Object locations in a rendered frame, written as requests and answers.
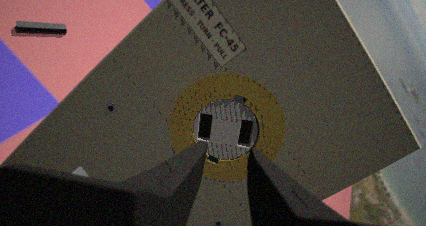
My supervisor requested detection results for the dark grey flat bar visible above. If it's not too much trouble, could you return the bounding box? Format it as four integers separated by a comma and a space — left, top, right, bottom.
16, 21, 67, 33

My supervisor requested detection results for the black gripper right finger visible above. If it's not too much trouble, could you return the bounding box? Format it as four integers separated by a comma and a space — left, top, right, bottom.
247, 149, 379, 226

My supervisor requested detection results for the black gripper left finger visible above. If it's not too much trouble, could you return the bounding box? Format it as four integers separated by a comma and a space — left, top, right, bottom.
0, 141, 208, 226

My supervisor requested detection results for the grey cylinder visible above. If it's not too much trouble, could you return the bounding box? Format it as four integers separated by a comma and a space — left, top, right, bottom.
193, 95, 258, 159

